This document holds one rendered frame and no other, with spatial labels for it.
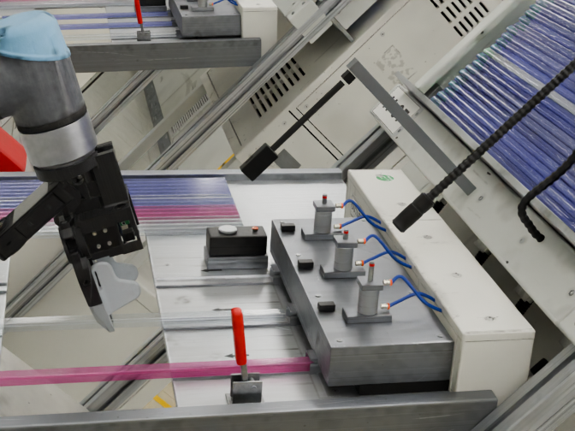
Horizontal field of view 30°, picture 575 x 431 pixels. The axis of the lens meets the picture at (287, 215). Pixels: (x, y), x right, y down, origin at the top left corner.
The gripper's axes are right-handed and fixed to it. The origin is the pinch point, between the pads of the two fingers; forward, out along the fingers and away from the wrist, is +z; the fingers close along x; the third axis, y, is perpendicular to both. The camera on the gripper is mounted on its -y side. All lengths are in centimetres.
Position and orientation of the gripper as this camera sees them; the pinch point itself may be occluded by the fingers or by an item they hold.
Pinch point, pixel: (102, 319)
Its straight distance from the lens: 125.1
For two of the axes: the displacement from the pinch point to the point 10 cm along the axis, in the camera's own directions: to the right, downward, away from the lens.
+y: 9.6, -2.8, 0.8
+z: 2.2, 8.8, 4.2
